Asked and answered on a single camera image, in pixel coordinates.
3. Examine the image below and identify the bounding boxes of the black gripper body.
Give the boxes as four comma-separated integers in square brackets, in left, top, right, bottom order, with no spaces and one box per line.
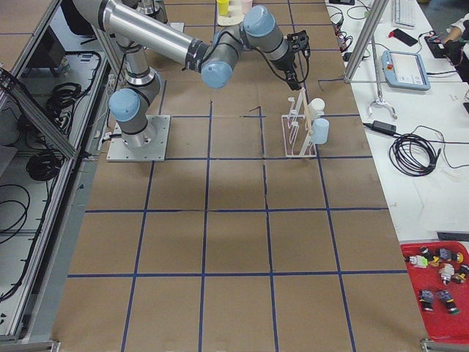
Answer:
[269,31,311,83]

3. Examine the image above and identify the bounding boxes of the white ikea cup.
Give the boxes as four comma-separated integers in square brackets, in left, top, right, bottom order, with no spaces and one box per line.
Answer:
[308,98,325,120]

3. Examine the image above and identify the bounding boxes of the light blue ikea cup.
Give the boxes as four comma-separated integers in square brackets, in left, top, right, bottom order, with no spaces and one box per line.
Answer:
[311,117,330,144]

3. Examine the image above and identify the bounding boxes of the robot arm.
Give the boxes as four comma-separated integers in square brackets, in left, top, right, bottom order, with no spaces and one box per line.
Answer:
[74,1,310,149]

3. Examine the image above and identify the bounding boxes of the pink ikea cup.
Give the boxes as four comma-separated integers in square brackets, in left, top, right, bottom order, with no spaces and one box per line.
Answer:
[241,0,253,14]

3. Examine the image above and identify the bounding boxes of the yellow ikea cup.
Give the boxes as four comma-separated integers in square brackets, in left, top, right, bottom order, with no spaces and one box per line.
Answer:
[216,0,229,16]

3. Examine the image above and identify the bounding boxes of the cream plastic tray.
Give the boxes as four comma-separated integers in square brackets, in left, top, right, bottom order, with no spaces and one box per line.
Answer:
[216,10,245,26]

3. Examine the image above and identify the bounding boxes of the black power adapter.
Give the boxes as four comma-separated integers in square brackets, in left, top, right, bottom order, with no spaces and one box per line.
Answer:
[371,120,396,136]

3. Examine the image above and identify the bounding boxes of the white keyboard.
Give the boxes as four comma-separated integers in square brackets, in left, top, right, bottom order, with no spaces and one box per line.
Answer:
[392,0,416,29]

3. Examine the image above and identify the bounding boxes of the seated person in white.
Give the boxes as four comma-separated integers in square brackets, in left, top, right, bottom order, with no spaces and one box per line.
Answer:
[443,14,468,66]

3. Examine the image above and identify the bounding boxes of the red parts tray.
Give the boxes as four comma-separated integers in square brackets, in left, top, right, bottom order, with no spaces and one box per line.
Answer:
[401,241,468,344]

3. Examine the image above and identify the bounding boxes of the white wire cup rack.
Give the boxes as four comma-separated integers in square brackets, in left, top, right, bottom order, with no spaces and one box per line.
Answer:
[281,88,319,158]

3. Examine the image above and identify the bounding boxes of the aluminium frame post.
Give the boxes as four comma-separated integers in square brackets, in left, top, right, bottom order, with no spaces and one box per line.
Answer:
[344,0,388,82]

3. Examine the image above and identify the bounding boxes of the green handled reacher grabber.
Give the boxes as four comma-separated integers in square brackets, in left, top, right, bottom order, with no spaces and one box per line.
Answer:
[368,37,398,120]

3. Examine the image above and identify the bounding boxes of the coiled black cable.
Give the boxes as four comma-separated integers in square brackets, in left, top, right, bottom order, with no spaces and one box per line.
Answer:
[388,126,446,177]

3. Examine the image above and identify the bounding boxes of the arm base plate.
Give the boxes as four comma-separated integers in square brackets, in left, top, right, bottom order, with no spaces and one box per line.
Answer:
[107,115,171,162]

